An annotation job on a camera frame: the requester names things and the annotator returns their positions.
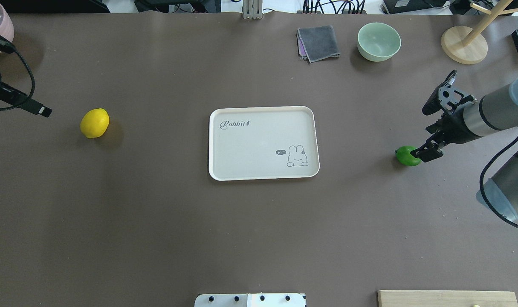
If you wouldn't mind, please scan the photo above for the aluminium frame post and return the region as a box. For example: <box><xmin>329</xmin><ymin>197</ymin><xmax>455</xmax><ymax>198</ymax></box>
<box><xmin>242</xmin><ymin>0</ymin><xmax>263</xmax><ymax>20</ymax></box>

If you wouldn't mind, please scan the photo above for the green lime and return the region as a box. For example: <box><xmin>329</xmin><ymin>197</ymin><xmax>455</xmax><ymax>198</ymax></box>
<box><xmin>395</xmin><ymin>146</ymin><xmax>421</xmax><ymax>166</ymax></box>

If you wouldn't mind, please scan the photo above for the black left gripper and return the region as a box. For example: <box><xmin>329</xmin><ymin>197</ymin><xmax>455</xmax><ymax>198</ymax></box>
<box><xmin>0</xmin><ymin>73</ymin><xmax>52</xmax><ymax>117</ymax></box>

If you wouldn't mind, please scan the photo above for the grey folded cloth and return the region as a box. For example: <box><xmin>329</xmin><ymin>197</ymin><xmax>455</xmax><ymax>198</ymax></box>
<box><xmin>296</xmin><ymin>25</ymin><xmax>340</xmax><ymax>63</ymax></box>

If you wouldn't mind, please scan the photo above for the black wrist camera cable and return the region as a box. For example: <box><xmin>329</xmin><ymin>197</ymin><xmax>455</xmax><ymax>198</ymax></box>
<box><xmin>0</xmin><ymin>26</ymin><xmax>36</xmax><ymax>112</ymax></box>

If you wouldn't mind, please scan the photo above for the green ceramic bowl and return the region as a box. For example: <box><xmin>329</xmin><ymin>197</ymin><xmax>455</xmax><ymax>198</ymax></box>
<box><xmin>357</xmin><ymin>23</ymin><xmax>402</xmax><ymax>62</ymax></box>

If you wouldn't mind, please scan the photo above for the white rabbit tray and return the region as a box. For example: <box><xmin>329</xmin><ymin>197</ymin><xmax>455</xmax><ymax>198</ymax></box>
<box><xmin>208</xmin><ymin>106</ymin><xmax>321</xmax><ymax>181</ymax></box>

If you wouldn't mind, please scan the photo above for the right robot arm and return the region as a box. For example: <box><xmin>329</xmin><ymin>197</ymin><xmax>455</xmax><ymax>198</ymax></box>
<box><xmin>408</xmin><ymin>70</ymin><xmax>518</xmax><ymax>228</ymax></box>

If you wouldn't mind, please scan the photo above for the wooden cutting board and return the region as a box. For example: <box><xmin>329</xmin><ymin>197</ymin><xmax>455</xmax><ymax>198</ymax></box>
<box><xmin>377</xmin><ymin>290</ymin><xmax>518</xmax><ymax>307</ymax></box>

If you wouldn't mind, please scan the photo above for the yellow lemon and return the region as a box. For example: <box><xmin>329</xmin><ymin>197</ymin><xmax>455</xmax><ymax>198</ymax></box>
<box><xmin>80</xmin><ymin>108</ymin><xmax>110</xmax><ymax>139</ymax></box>

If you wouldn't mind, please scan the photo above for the wooden mug tree stand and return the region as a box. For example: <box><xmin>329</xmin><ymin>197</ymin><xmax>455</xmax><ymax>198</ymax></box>
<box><xmin>441</xmin><ymin>0</ymin><xmax>518</xmax><ymax>65</ymax></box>

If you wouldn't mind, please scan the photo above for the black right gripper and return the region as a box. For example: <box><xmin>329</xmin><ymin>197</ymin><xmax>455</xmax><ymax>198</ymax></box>
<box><xmin>410</xmin><ymin>70</ymin><xmax>477</xmax><ymax>162</ymax></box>

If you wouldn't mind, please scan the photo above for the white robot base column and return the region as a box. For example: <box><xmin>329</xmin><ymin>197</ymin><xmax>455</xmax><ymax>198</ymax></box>
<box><xmin>194</xmin><ymin>292</ymin><xmax>307</xmax><ymax>307</ymax></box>

